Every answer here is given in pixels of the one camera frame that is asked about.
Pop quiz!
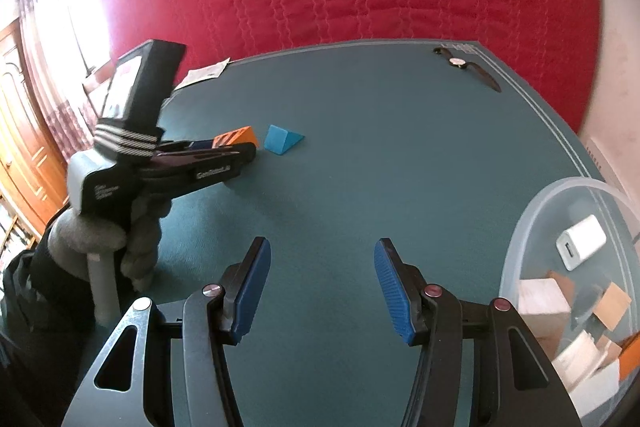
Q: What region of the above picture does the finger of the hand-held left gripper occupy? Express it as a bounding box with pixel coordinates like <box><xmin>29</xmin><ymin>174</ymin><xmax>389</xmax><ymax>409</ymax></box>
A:
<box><xmin>156</xmin><ymin>138</ymin><xmax>217</xmax><ymax>156</ymax></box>
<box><xmin>159</xmin><ymin>143</ymin><xmax>257</xmax><ymax>180</ymax></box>

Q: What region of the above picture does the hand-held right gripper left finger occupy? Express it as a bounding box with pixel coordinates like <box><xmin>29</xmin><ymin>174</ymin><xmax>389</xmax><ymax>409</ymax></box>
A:
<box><xmin>60</xmin><ymin>236</ymin><xmax>272</xmax><ymax>427</ymax></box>

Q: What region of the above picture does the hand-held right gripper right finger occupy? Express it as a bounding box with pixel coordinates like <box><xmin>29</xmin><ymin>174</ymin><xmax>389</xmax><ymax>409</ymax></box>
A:
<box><xmin>374</xmin><ymin>237</ymin><xmax>583</xmax><ymax>427</ymax></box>

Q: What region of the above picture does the orange hollow triangular block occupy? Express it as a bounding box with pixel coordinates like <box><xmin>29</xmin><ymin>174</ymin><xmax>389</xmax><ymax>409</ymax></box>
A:
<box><xmin>212</xmin><ymin>125</ymin><xmax>261</xmax><ymax>151</ymax></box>

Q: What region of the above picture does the blue wedge block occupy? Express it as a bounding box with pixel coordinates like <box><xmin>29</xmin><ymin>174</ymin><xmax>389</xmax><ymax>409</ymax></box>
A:
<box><xmin>263</xmin><ymin>124</ymin><xmax>306</xmax><ymax>156</ymax></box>

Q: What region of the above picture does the light wooden cube block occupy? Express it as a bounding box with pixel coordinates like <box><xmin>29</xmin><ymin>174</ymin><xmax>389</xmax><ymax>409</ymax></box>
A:
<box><xmin>517</xmin><ymin>279</ymin><xmax>572</xmax><ymax>341</ymax></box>

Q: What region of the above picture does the clear plastic container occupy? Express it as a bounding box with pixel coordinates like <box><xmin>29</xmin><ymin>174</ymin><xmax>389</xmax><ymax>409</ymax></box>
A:
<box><xmin>498</xmin><ymin>176</ymin><xmax>640</xmax><ymax>427</ymax></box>

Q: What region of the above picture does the white charger plug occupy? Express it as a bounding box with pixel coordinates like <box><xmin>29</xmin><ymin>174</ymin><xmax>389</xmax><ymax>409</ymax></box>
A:
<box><xmin>555</xmin><ymin>214</ymin><xmax>608</xmax><ymax>272</ymax></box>

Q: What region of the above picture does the person's left forearm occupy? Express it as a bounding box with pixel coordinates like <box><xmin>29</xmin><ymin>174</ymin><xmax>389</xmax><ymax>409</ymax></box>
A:
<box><xmin>0</xmin><ymin>227</ymin><xmax>98</xmax><ymax>413</ymax></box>

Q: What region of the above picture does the person's left hand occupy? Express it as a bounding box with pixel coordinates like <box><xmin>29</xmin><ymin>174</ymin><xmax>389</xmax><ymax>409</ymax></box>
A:
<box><xmin>47</xmin><ymin>194</ymin><xmax>173</xmax><ymax>294</ymax></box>

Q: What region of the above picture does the wooden bedside cabinet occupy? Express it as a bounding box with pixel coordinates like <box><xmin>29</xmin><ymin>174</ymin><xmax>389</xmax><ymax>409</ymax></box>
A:
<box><xmin>81</xmin><ymin>57</ymin><xmax>121</xmax><ymax>125</ymax></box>

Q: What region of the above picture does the white paper slip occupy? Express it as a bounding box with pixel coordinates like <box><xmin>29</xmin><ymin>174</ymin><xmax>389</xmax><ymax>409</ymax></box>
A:
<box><xmin>174</xmin><ymin>58</ymin><xmax>232</xmax><ymax>90</ymax></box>

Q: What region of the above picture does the sheer patterned curtain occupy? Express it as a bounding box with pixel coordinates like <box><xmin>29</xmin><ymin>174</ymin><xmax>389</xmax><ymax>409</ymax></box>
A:
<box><xmin>14</xmin><ymin>0</ymin><xmax>118</xmax><ymax>150</ymax></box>

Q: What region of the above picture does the wooden door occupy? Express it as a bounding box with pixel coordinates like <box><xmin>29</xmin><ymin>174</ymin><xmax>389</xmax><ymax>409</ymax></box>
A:
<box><xmin>0</xmin><ymin>18</ymin><xmax>69</xmax><ymax>235</ymax></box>

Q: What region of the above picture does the wooden bookshelf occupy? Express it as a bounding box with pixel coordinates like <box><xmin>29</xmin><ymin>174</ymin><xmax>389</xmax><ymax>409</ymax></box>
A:
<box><xmin>0</xmin><ymin>196</ymin><xmax>42</xmax><ymax>270</ymax></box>

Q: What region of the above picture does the black wristwatch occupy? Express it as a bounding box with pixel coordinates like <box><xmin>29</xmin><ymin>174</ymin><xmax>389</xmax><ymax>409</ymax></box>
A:
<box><xmin>432</xmin><ymin>46</ymin><xmax>502</xmax><ymax>94</ymax></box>

